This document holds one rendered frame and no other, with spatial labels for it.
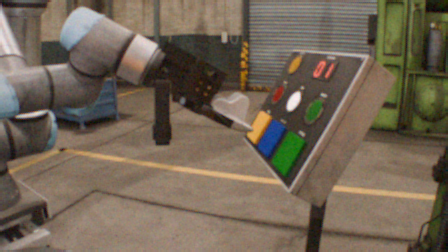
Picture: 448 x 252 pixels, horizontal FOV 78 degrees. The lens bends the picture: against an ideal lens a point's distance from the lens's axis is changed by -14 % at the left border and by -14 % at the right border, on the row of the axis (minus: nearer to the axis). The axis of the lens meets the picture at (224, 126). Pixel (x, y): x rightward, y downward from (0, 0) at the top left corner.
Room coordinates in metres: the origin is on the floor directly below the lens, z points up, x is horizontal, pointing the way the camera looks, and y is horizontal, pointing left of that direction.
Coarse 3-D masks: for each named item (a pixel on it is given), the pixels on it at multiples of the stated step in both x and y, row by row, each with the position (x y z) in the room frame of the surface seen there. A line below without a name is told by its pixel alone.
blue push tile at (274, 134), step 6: (270, 126) 0.70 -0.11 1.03; (276, 126) 0.67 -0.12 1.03; (282, 126) 0.65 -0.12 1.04; (270, 132) 0.68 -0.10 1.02; (276, 132) 0.66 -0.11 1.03; (282, 132) 0.64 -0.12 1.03; (264, 138) 0.69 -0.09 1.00; (270, 138) 0.66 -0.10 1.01; (276, 138) 0.64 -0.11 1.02; (264, 144) 0.67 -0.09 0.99; (270, 144) 0.65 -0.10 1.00; (276, 144) 0.63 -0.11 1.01; (264, 150) 0.66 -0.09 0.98; (270, 150) 0.63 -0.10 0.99; (270, 156) 0.63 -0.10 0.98
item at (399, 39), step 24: (384, 0) 4.42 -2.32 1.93; (408, 0) 4.27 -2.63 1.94; (432, 0) 4.18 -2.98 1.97; (384, 24) 4.42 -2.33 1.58; (408, 24) 4.23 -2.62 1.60; (432, 24) 4.10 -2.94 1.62; (384, 48) 4.44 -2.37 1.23; (408, 48) 4.16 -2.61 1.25; (432, 48) 4.03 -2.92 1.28; (408, 72) 4.14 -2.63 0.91; (432, 72) 4.00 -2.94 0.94; (408, 96) 4.17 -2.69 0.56; (432, 96) 3.98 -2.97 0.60; (384, 120) 4.35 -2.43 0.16; (408, 120) 4.13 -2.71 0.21; (432, 120) 3.98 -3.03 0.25
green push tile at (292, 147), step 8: (288, 136) 0.60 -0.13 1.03; (296, 136) 0.57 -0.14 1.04; (288, 144) 0.58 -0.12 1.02; (296, 144) 0.56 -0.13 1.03; (304, 144) 0.54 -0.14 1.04; (280, 152) 0.59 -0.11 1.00; (288, 152) 0.56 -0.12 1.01; (296, 152) 0.54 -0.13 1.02; (272, 160) 0.60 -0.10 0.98; (280, 160) 0.57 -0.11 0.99; (288, 160) 0.55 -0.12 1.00; (296, 160) 0.53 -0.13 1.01; (280, 168) 0.56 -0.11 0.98; (288, 168) 0.53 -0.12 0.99
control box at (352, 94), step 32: (288, 64) 0.83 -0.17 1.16; (352, 64) 0.55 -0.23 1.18; (288, 96) 0.72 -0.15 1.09; (320, 96) 0.59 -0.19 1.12; (352, 96) 0.52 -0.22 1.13; (384, 96) 0.53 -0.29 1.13; (288, 128) 0.63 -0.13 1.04; (320, 128) 0.53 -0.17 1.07; (352, 128) 0.52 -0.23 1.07; (320, 160) 0.51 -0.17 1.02; (320, 192) 0.51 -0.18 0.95
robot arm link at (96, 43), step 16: (80, 16) 0.48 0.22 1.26; (96, 16) 0.49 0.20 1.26; (64, 32) 0.47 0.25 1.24; (80, 32) 0.47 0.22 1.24; (96, 32) 0.47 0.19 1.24; (112, 32) 0.48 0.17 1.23; (128, 32) 0.50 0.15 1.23; (80, 48) 0.48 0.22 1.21; (96, 48) 0.47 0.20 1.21; (112, 48) 0.48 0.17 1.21; (80, 64) 0.49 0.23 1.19; (96, 64) 0.49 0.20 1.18; (112, 64) 0.48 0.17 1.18
